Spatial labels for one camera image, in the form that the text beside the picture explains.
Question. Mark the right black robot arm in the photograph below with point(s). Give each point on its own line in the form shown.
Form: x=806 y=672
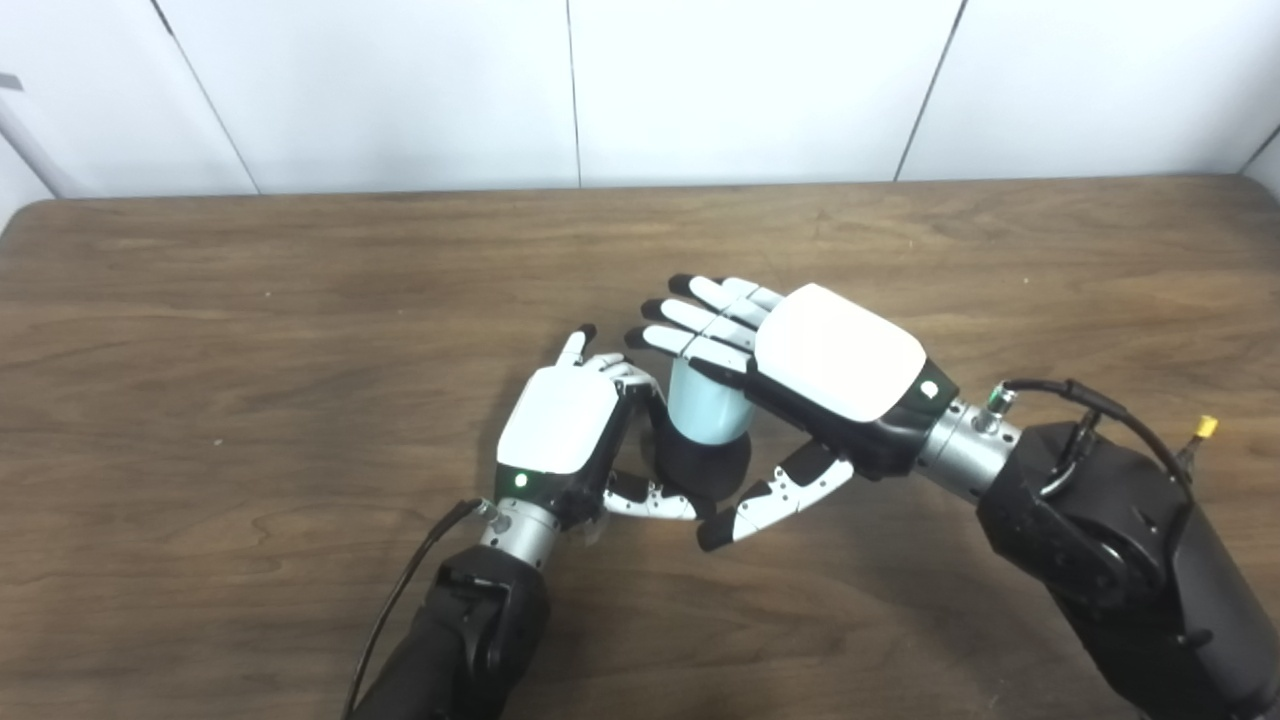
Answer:
x=1120 y=540

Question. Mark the black flared nozzle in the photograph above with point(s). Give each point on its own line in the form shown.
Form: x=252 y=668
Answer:
x=700 y=470

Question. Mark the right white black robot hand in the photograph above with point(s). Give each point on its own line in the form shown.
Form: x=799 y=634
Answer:
x=840 y=355

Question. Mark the small yellow plug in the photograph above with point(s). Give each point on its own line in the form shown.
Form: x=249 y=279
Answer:
x=1207 y=427

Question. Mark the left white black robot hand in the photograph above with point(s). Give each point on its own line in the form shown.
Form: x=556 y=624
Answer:
x=555 y=420

